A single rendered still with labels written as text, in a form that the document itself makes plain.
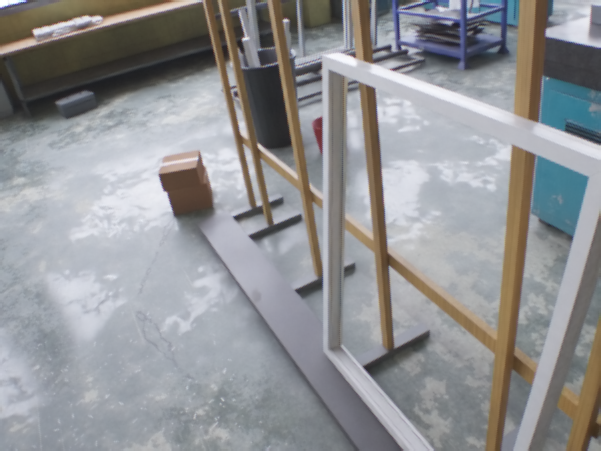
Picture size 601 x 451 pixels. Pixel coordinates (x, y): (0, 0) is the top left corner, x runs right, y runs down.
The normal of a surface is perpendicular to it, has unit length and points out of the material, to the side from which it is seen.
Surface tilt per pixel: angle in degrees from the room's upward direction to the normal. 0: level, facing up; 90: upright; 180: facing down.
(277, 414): 0
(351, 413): 0
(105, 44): 90
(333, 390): 0
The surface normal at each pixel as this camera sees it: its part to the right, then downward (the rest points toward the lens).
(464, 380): -0.15, -0.84
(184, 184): 0.09, 0.52
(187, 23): 0.47, 0.41
